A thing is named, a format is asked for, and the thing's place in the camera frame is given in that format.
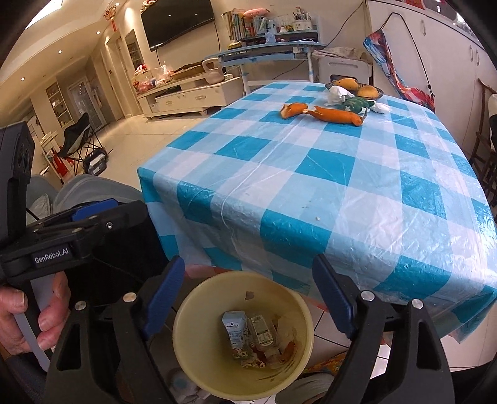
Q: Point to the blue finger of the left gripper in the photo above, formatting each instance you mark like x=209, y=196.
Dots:
x=93, y=208

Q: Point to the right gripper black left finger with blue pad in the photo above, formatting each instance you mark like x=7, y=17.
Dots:
x=103, y=355

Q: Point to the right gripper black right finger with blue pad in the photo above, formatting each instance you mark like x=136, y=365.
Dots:
x=394, y=356

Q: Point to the small orange peel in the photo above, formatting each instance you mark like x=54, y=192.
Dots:
x=293, y=109

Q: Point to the green plush toy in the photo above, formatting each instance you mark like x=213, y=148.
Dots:
x=357, y=105

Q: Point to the clear plastic bottle green label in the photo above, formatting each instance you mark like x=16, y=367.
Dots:
x=263, y=335

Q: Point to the small white tissue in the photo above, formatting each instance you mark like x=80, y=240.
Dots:
x=379, y=108

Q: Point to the yellow trash bin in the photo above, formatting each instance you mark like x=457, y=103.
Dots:
x=203, y=349

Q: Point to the person's left hand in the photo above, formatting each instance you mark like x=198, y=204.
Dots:
x=51, y=320

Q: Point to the grey cushioned chair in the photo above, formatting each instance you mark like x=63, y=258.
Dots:
x=43, y=199

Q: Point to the black bag on floor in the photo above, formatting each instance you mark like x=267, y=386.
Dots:
x=95, y=162

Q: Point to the black folding chair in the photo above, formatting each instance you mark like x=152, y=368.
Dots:
x=80, y=140

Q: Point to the blue white checkered tablecloth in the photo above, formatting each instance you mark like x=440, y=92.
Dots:
x=394, y=204

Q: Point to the white TV cabinet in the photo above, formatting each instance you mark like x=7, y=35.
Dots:
x=191, y=95

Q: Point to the pink kettlebell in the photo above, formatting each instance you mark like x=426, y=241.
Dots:
x=213, y=71

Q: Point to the dark wooden chair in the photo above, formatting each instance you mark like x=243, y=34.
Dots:
x=483, y=155

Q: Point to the blue study desk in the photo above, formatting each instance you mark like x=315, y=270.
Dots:
x=299, y=50

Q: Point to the dark glass fruit bowl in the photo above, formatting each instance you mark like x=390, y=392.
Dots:
x=329, y=84

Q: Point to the white plastic stool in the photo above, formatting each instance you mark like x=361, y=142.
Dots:
x=331, y=66

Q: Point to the colourful hanging bag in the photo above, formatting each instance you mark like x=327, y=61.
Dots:
x=378, y=48

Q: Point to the black wall television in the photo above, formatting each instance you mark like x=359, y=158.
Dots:
x=166, y=20

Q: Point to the white wall cabinet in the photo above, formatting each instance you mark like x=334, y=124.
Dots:
x=430, y=51

